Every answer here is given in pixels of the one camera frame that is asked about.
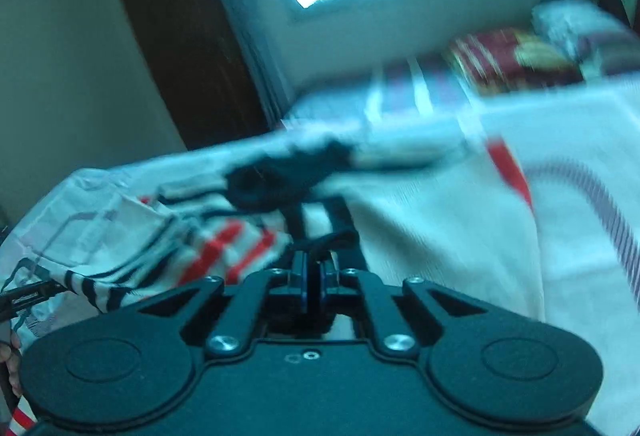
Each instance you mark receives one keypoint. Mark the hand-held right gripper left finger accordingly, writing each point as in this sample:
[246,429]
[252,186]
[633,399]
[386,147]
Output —
[301,283]

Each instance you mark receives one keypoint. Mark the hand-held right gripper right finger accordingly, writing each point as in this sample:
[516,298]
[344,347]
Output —
[327,283]

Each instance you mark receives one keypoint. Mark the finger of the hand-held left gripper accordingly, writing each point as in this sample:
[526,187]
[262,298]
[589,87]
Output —
[30,298]

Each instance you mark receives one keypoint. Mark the striped knit sweater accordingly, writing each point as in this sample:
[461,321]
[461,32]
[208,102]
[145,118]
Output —
[425,236]

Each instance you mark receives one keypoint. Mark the person's left hand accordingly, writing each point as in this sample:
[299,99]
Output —
[15,378]

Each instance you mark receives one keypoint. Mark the bed with striped sheet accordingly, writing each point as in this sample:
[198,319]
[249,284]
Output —
[400,86]

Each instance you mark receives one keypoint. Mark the folded red printed blanket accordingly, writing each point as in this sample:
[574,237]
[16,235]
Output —
[505,61]

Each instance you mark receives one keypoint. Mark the white patterned bedspread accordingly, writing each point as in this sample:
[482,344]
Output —
[580,126]

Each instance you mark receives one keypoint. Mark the striped pillow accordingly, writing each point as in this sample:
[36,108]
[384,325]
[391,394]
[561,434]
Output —
[575,26]

